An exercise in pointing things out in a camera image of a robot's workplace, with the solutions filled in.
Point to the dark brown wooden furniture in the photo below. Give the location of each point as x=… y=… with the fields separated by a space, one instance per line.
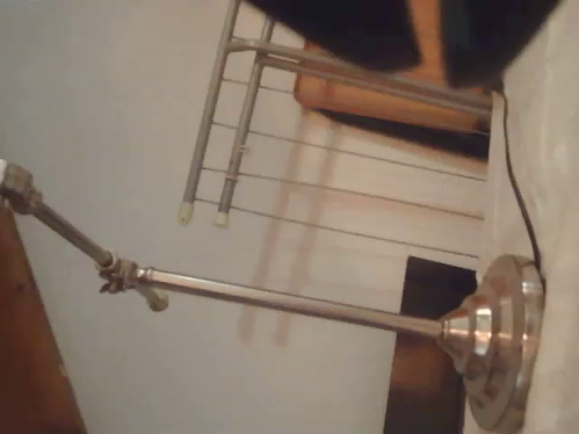
x=27 y=339

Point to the white wrinkled table cloth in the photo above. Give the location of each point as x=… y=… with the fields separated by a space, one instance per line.
x=556 y=181

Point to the grey metal drying rack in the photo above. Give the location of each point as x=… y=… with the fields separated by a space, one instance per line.
x=407 y=88

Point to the orange wooden stool seat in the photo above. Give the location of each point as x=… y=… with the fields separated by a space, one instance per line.
x=362 y=99

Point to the black and brown cabinet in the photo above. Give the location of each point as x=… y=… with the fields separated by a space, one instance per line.
x=425 y=384

